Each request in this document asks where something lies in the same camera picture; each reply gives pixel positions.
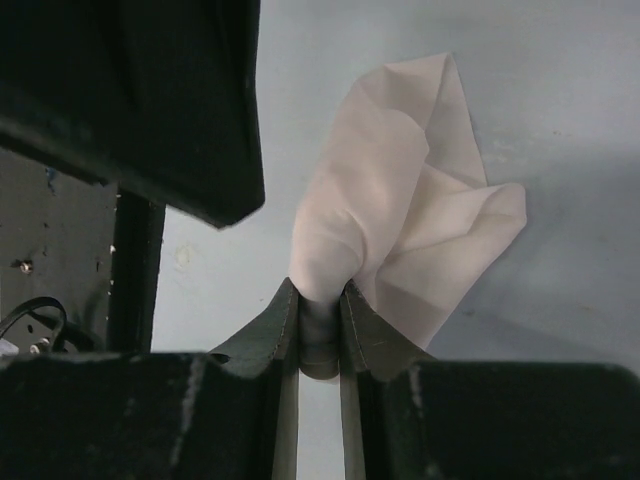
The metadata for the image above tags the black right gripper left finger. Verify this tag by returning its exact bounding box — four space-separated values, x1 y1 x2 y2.
1 281 299 479

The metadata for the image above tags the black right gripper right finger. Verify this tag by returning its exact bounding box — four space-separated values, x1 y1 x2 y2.
340 284 639 479

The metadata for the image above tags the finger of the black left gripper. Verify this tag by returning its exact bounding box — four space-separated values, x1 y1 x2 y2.
1 0 265 229

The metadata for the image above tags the white underwear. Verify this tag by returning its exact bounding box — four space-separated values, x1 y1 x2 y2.
289 53 527 381

